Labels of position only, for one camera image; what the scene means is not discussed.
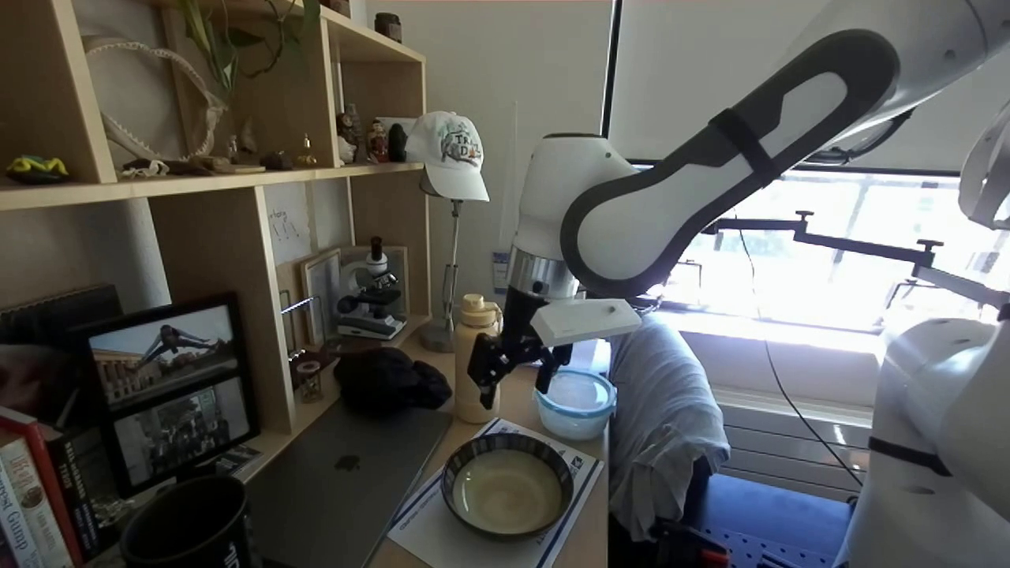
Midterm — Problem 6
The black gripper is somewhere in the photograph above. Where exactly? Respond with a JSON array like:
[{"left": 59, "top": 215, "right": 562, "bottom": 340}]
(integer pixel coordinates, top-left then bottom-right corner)
[{"left": 464, "top": 280, "right": 577, "bottom": 413}]

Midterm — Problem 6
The dark rimmed ceramic bowl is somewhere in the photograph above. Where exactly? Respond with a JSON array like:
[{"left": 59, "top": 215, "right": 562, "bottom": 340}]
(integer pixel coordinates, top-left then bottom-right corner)
[{"left": 438, "top": 428, "right": 577, "bottom": 543}]

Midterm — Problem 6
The grey laptop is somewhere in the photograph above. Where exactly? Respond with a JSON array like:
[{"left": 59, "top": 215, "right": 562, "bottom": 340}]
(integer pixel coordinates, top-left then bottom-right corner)
[{"left": 245, "top": 400, "right": 459, "bottom": 568}]

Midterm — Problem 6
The light blue bowl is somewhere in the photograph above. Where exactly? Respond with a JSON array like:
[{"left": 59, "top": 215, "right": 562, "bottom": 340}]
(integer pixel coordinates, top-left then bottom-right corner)
[{"left": 535, "top": 363, "right": 621, "bottom": 444}]

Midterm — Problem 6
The pale yellow water bottle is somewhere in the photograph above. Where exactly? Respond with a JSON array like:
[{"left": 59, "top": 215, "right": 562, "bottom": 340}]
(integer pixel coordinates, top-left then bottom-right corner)
[{"left": 452, "top": 289, "right": 513, "bottom": 428}]

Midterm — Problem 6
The black fabric pouch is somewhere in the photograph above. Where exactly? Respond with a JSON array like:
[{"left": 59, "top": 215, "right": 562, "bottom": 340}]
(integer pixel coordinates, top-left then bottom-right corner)
[{"left": 332, "top": 343, "right": 454, "bottom": 422}]

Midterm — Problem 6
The grey cloth over chair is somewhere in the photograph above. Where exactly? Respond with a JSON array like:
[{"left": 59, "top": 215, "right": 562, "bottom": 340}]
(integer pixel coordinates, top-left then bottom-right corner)
[{"left": 603, "top": 313, "right": 736, "bottom": 547}]

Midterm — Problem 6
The black and white microscope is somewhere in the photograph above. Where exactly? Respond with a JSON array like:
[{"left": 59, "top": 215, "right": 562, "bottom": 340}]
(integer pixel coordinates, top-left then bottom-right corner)
[{"left": 336, "top": 234, "right": 411, "bottom": 340}]

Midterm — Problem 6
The white paper with blue print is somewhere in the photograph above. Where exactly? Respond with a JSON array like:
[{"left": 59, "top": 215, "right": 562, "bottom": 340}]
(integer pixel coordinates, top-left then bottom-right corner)
[{"left": 385, "top": 417, "right": 611, "bottom": 568}]

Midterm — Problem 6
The small dark pot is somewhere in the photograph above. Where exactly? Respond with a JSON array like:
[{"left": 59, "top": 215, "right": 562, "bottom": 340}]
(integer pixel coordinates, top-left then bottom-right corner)
[{"left": 289, "top": 349, "right": 332, "bottom": 404}]

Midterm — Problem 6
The white baseball cap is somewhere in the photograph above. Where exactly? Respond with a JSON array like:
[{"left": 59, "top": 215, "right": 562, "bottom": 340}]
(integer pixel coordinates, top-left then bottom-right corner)
[{"left": 400, "top": 109, "right": 494, "bottom": 207}]

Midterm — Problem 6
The small dark figurine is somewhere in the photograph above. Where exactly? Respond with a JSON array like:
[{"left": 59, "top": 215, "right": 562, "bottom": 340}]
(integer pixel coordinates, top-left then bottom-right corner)
[{"left": 385, "top": 118, "right": 413, "bottom": 167}]

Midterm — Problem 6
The small brown figurine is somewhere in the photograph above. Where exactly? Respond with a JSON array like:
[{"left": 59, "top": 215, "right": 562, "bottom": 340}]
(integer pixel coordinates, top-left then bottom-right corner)
[{"left": 365, "top": 116, "right": 393, "bottom": 167}]

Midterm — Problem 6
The small pale figurine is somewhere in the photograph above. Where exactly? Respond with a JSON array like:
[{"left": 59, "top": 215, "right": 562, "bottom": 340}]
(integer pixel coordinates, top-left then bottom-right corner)
[{"left": 336, "top": 109, "right": 368, "bottom": 167}]

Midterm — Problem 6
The blue chair seat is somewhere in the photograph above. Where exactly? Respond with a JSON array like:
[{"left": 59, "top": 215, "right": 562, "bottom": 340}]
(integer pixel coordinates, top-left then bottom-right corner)
[{"left": 689, "top": 470, "right": 859, "bottom": 568}]

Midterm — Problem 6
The light wooden shelf unit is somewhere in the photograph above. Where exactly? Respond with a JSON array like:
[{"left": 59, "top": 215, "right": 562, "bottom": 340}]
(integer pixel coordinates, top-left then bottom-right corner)
[{"left": 0, "top": 0, "right": 435, "bottom": 500}]

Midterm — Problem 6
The black mug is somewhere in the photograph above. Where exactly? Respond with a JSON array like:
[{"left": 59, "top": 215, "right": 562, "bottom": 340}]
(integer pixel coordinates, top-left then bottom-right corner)
[{"left": 117, "top": 470, "right": 256, "bottom": 568}]

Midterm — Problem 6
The small dark jar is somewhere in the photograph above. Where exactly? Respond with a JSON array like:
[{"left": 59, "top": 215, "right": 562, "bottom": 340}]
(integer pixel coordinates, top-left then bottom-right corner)
[{"left": 373, "top": 9, "right": 407, "bottom": 48}]

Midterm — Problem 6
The green potted plant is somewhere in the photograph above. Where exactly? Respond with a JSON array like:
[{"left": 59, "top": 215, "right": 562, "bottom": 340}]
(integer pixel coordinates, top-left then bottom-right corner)
[{"left": 172, "top": 0, "right": 322, "bottom": 107}]

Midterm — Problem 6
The red book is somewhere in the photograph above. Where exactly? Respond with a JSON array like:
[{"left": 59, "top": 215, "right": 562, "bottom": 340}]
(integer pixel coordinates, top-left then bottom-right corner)
[{"left": 0, "top": 404, "right": 90, "bottom": 568}]

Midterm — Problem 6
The green and black small object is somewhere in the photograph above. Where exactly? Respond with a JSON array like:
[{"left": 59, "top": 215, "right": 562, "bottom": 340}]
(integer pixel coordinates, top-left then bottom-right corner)
[{"left": 5, "top": 150, "right": 76, "bottom": 188}]

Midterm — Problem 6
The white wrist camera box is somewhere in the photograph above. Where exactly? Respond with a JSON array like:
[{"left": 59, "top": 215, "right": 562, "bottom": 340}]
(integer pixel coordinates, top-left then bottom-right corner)
[{"left": 527, "top": 293, "right": 648, "bottom": 354}]

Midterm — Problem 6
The striped wall sticker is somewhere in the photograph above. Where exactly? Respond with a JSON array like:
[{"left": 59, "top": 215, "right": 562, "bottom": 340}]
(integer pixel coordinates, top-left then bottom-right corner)
[{"left": 491, "top": 250, "right": 520, "bottom": 308}]

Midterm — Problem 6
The thin black hanging cable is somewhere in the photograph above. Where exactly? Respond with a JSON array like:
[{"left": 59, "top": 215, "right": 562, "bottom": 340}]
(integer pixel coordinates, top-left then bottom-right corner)
[{"left": 734, "top": 225, "right": 870, "bottom": 488}]

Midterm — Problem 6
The white wall radiator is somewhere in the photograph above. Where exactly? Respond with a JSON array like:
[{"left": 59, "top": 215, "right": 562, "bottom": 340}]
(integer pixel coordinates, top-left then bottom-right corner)
[{"left": 710, "top": 384, "right": 878, "bottom": 506}]

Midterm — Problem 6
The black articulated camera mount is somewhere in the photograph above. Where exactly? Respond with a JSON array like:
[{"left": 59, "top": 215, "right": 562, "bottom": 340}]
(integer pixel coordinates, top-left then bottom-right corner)
[{"left": 710, "top": 207, "right": 1010, "bottom": 314}]

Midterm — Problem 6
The black double photo frame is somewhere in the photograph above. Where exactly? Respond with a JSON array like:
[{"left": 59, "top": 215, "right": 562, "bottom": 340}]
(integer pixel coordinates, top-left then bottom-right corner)
[{"left": 70, "top": 289, "right": 266, "bottom": 497}]

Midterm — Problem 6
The white rope ring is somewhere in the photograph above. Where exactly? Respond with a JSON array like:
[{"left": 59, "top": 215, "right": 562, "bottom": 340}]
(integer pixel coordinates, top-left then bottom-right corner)
[{"left": 79, "top": 27, "right": 231, "bottom": 173}]

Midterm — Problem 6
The dark box behind frame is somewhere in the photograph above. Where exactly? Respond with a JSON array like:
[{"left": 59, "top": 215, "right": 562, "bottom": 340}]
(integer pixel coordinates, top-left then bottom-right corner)
[{"left": 0, "top": 280, "right": 128, "bottom": 426}]

